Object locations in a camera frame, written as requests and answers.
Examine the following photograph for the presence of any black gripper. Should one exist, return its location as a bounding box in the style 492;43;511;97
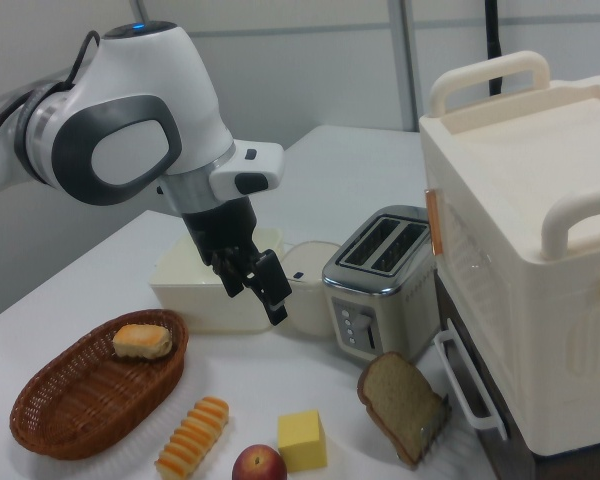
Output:
182;196;291;327

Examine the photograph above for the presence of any yellow cube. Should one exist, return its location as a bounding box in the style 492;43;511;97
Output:
277;408;329;474

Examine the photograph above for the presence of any white open plastic box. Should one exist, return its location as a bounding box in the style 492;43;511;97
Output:
148;227;286;335

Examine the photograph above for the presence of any small white lidded bin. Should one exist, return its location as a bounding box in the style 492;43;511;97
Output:
279;240;342;337

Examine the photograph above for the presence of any golden bread roll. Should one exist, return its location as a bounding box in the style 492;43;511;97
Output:
112;323;174;361

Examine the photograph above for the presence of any silver cream two-slot toaster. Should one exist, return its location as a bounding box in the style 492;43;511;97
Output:
321;204;439;364

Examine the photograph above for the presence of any orange striped bread loaf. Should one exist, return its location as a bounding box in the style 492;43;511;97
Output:
153;395;230;476

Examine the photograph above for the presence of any small brown toy rack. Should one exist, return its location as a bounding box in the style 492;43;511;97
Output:
357;350;451;469

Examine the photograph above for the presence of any red apple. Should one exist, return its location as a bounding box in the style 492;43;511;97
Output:
231;443;289;480

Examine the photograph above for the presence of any brown wicker basket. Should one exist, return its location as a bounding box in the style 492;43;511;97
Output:
8;308;190;461

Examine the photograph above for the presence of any black pole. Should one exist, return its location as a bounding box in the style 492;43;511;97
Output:
482;0;506;99

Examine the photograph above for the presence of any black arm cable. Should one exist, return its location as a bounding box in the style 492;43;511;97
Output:
0;29;102;161

